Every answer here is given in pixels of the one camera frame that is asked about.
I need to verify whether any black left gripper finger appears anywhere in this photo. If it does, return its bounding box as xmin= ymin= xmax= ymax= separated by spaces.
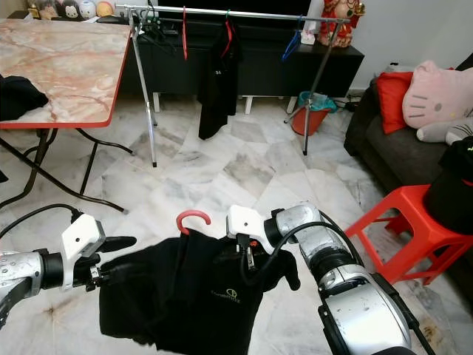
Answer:
xmin=100 ymin=235 xmax=138 ymax=254

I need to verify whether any black shirt gold logo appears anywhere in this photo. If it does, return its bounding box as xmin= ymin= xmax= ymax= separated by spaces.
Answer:
xmin=98 ymin=233 xmax=300 ymax=355

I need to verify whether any blue plastic hanger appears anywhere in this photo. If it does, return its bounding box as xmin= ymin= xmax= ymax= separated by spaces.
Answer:
xmin=282 ymin=21 xmax=306 ymax=61

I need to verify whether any red hanger inside shirt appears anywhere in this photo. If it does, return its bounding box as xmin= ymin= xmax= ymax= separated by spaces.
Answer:
xmin=222 ymin=21 xmax=236 ymax=58

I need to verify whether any bare red plastic hanger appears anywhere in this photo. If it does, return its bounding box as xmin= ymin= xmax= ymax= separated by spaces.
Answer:
xmin=181 ymin=7 xmax=191 ymax=61

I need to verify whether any red plastic bucket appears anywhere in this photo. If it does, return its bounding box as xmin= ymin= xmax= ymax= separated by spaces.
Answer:
xmin=290 ymin=108 xmax=330 ymax=137

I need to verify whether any black shirt white print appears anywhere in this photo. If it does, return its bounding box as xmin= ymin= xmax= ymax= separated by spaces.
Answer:
xmin=197 ymin=28 xmax=243 ymax=141

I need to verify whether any red plastic stool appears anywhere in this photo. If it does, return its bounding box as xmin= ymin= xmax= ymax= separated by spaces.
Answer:
xmin=346 ymin=185 xmax=473 ymax=285

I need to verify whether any teal plastic bag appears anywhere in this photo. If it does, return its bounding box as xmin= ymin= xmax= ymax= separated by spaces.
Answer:
xmin=297 ymin=90 xmax=339 ymax=113

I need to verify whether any dark grey fabric sofa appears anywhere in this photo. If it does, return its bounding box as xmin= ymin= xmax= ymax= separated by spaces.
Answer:
xmin=344 ymin=48 xmax=473 ymax=197

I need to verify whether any black crumpled garment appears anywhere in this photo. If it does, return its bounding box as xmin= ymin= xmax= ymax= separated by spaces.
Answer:
xmin=0 ymin=74 xmax=51 ymax=123

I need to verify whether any black low TV cabinet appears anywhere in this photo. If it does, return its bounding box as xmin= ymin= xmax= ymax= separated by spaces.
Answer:
xmin=129 ymin=21 xmax=365 ymax=114

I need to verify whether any marble pattern folding table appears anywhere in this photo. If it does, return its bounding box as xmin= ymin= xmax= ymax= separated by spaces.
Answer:
xmin=0 ymin=18 xmax=134 ymax=215

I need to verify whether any red cushion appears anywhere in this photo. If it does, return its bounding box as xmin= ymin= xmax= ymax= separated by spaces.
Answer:
xmin=375 ymin=70 xmax=415 ymax=135

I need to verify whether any black draped garment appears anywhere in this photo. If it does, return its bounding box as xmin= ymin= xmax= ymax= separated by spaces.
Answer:
xmin=423 ymin=137 xmax=473 ymax=236

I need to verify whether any grey Totoro plush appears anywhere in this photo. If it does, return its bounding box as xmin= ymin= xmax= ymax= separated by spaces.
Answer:
xmin=416 ymin=118 xmax=473 ymax=145

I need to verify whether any silver metal clothes rack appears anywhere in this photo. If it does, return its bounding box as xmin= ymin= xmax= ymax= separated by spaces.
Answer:
xmin=117 ymin=4 xmax=355 ymax=167

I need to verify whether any black round plush toy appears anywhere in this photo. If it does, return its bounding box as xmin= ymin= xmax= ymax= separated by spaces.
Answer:
xmin=61 ymin=0 xmax=80 ymax=20

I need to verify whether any black flat television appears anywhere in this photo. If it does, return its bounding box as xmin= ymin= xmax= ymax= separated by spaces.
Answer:
xmin=155 ymin=0 xmax=313 ymax=17

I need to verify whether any red gold figurine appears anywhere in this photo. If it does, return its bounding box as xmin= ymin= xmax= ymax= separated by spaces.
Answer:
xmin=318 ymin=0 xmax=365 ymax=49

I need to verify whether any pink cat face pillow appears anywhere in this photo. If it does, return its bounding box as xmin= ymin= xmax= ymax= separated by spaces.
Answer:
xmin=403 ymin=61 xmax=473 ymax=130

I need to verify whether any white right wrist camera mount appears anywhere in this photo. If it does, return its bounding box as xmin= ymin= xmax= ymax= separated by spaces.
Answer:
xmin=227 ymin=205 xmax=278 ymax=254

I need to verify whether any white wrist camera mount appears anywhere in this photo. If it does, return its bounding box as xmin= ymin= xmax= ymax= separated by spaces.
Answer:
xmin=61 ymin=214 xmax=106 ymax=289
xmin=227 ymin=205 xmax=278 ymax=254

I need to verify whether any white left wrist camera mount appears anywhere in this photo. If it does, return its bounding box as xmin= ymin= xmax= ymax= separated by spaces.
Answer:
xmin=61 ymin=214 xmax=106 ymax=289

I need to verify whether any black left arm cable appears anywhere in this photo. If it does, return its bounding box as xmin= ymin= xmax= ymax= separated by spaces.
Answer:
xmin=0 ymin=203 xmax=84 ymax=237

